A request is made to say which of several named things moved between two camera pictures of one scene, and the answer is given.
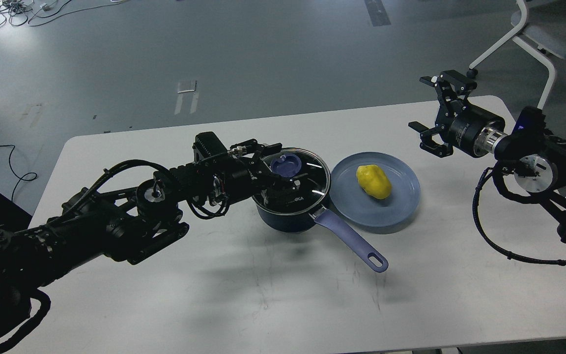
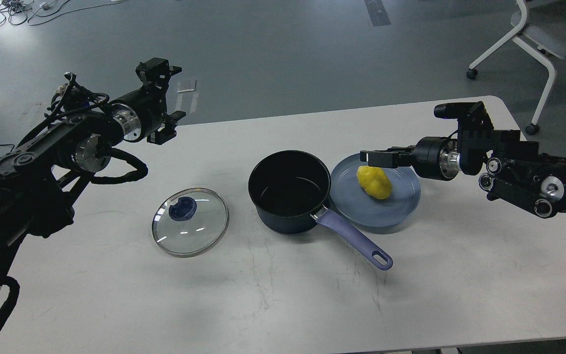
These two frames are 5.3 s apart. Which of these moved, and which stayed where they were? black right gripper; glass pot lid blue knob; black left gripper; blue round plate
Moved: glass pot lid blue knob; black right gripper; black left gripper
Stayed: blue round plate
